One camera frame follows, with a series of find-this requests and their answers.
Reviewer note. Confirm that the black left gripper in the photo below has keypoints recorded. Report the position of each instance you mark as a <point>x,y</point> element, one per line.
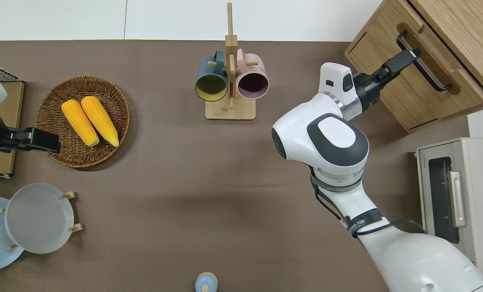
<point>6,140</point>

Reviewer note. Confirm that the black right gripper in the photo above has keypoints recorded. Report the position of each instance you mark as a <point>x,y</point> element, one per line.
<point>369,87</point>

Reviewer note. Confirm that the light wooden drawer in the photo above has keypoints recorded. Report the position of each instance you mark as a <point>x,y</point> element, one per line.
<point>440,56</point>

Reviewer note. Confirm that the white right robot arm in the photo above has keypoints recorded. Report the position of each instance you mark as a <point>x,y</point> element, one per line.
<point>407,259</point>

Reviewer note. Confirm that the brown wicker basket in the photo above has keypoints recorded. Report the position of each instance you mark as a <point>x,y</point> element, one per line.
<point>54,105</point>

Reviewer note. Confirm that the yellow corn cob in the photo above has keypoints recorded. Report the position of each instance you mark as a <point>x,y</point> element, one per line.
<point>99,119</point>
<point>79,121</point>

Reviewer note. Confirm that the wooden plate rack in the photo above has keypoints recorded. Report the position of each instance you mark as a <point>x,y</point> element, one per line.
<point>71,195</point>

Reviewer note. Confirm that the light wooden cabinet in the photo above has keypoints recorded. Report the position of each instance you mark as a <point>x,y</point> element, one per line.
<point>468,24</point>

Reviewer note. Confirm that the grey plate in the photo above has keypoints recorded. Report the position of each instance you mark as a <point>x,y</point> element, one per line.
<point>38,219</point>

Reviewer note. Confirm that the white toaster oven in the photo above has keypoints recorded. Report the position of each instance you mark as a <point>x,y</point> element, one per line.
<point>480,182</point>

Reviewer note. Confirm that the brown table mat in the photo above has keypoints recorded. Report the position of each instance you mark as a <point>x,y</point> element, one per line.
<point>184,182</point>

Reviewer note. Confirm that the pink mug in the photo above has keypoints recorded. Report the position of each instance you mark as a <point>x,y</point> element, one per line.
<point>251,63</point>

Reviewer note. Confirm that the teal mug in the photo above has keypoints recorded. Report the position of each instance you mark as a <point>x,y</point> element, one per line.
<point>209,69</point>

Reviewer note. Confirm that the wooden mug tree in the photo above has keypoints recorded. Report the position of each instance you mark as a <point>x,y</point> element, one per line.
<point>231,111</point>

